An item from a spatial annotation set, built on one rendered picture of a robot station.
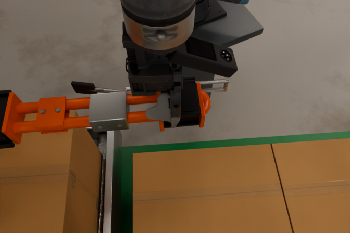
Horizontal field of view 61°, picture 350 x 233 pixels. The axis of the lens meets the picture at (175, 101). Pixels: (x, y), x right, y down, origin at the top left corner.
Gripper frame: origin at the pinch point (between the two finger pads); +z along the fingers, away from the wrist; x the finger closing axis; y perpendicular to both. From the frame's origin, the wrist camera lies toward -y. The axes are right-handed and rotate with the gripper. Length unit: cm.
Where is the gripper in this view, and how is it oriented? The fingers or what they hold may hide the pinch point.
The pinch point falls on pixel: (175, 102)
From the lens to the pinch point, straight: 57.3
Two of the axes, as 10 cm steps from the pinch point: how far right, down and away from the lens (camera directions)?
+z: 0.0, 5.0, 8.6
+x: 0.7, 8.6, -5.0
